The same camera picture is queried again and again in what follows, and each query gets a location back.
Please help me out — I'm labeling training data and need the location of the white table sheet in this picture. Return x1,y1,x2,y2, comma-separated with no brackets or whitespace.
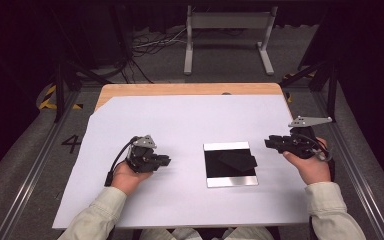
52,94,309,230

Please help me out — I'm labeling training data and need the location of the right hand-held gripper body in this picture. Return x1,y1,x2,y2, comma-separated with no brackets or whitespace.
288,115,333,160

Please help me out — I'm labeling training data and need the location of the person's lap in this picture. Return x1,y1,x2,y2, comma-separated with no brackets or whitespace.
139,227,275,240

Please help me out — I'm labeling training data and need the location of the metal floor rail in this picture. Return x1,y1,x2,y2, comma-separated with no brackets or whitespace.
313,89,384,240
0,89,81,240

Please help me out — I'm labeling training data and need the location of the black metal stand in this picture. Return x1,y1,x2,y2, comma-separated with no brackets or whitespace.
51,59,114,123
279,59,339,123

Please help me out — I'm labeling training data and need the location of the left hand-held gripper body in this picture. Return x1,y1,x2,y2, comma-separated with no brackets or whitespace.
126,134,158,174

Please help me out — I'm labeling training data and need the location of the wooden table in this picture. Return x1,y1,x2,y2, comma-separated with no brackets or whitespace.
94,83,296,114

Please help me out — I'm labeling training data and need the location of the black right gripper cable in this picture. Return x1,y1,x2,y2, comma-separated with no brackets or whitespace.
299,133,336,183

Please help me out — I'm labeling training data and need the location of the bundle of floor cables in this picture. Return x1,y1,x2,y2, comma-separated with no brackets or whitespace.
131,26,189,58

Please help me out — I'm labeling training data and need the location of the black cloth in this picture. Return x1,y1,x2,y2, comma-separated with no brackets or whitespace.
218,150,258,173

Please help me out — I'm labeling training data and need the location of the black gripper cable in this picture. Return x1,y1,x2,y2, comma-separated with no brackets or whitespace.
104,135,138,188
299,133,336,183

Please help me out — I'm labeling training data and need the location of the person's left hand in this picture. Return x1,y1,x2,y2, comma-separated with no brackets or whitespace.
110,161,154,197

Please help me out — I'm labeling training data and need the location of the grey metal stand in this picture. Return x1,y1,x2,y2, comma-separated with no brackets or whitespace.
183,4,278,76

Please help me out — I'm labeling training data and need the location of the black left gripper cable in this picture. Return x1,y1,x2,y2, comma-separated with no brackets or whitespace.
104,135,138,188

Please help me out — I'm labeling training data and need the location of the square black and silver plate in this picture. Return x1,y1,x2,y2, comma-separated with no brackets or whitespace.
203,141,259,189

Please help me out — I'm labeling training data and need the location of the yellow black hazard tape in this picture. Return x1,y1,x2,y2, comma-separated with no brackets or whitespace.
39,84,84,111
282,71,316,104

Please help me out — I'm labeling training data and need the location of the person's right hand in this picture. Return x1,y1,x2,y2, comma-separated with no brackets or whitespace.
282,137,332,186

